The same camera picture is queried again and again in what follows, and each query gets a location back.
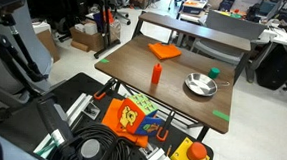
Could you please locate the colourful plush cube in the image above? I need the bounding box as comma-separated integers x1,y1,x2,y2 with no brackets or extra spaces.
115,91,167,138

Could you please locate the silver metal pan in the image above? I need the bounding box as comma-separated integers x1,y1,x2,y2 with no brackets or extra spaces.
184,72,232,99

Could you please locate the grey office chair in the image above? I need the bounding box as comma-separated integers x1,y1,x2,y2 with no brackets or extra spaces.
190,8,270,67

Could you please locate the black orange bar clamp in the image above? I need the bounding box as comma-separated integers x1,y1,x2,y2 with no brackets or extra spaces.
155,109,177,143
93,76,118,102

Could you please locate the yellow box red button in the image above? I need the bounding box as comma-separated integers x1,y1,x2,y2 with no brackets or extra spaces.
170,136,212,160

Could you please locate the black coiled cable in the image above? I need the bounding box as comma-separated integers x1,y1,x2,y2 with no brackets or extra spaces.
57,120,139,160

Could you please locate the box with orange lid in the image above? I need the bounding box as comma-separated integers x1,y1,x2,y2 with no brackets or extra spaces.
181,0,208,16

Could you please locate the green tape strip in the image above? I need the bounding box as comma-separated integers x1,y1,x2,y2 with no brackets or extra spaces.
98,57,111,65
211,109,231,122

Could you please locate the black bag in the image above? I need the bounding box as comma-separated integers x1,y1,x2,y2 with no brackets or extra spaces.
254,42,287,92

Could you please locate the small green cup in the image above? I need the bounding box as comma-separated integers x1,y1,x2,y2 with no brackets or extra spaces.
208,66,221,80

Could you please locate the raised wooden desk shelf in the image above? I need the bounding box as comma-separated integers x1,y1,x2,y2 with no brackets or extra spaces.
132,10,253,52

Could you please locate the folded orange cloth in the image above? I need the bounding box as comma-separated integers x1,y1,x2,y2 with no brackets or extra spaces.
147,41,183,62

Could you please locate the brown cardboard box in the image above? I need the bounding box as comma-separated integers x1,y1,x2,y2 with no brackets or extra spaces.
68,16,122,55

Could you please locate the orange sauce bottle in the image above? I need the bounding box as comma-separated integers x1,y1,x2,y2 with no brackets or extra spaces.
150,61,164,85

